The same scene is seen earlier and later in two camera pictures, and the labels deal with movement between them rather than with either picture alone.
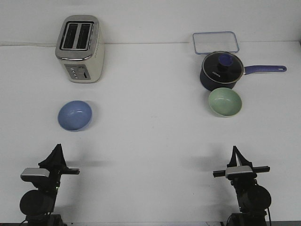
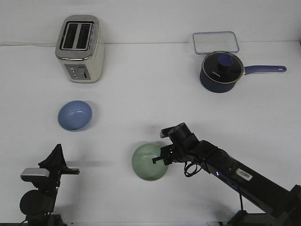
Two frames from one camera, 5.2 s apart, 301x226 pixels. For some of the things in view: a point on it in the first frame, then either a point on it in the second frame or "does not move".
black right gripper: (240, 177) to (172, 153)
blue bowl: (75, 115) does not move
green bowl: (225, 101) to (142, 163)
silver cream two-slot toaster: (80, 48) does not move
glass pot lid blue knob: (222, 67) does not move
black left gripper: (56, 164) does not move
